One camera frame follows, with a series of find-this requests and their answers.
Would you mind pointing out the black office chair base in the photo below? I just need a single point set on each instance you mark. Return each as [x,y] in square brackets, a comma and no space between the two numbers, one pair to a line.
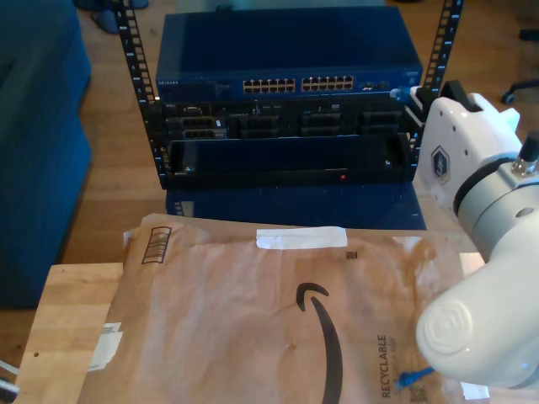
[522,85]

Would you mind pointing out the black chair foot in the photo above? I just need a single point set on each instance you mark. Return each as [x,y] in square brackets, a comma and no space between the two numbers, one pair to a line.
[529,34]

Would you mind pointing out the black rack server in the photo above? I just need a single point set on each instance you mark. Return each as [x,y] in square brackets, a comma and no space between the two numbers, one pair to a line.
[286,126]

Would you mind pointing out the brown paper mailer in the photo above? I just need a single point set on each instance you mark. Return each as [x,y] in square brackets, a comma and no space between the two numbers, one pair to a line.
[236,336]

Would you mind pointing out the grey slipper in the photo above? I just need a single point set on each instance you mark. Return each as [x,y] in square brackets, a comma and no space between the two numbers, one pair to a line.
[105,21]

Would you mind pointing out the blue sofa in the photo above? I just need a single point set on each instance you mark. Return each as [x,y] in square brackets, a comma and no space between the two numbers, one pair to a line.
[38,168]

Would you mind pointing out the blue network switch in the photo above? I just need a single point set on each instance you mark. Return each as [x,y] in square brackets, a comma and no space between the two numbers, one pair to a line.
[286,42]

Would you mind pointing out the black rack frame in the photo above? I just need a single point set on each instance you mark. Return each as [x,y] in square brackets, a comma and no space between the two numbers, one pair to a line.
[152,126]

